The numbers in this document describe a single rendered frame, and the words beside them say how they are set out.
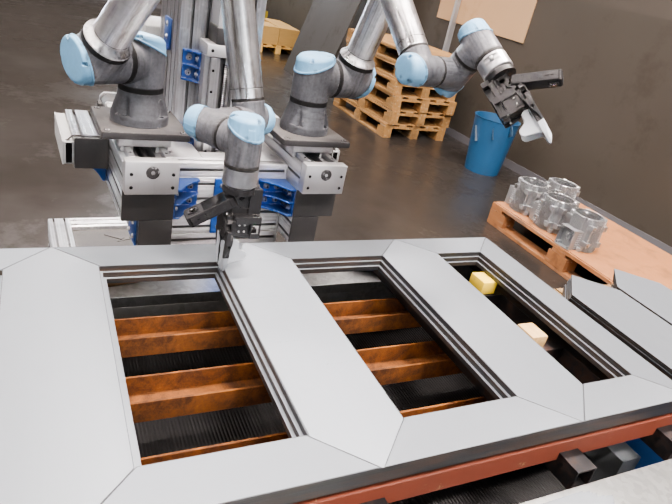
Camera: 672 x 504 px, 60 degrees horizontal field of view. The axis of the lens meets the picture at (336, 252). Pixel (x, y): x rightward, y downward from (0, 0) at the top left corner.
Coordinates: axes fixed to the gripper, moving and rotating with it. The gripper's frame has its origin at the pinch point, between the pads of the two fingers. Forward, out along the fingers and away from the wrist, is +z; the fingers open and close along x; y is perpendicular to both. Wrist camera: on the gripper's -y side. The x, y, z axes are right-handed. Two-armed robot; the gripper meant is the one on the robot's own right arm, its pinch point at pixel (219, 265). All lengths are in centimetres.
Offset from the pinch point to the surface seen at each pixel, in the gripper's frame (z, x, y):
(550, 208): 51, 146, 267
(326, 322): 0.7, -24.0, 17.0
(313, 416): 0.7, -49.4, 3.7
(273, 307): 0.7, -17.1, 7.5
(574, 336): 2, -37, 78
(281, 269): 0.7, -1.7, 14.7
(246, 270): 0.7, -1.5, 6.1
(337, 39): 21, 573, 295
